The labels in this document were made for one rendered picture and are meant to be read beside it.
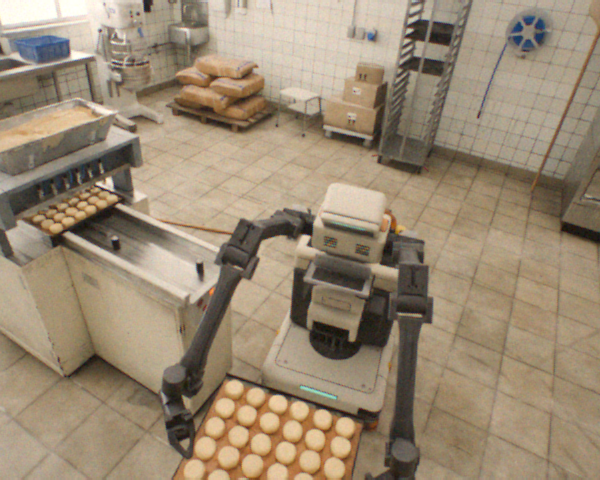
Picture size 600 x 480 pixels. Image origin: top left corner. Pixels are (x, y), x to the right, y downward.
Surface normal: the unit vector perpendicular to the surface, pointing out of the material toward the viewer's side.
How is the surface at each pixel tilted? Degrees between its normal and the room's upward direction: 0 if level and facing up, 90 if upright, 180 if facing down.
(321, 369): 0
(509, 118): 90
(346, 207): 43
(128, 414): 0
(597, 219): 90
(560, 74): 90
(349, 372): 0
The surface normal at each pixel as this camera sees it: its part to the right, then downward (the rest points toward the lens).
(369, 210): -0.15, -0.22
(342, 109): -0.41, 0.47
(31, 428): 0.07, -0.81
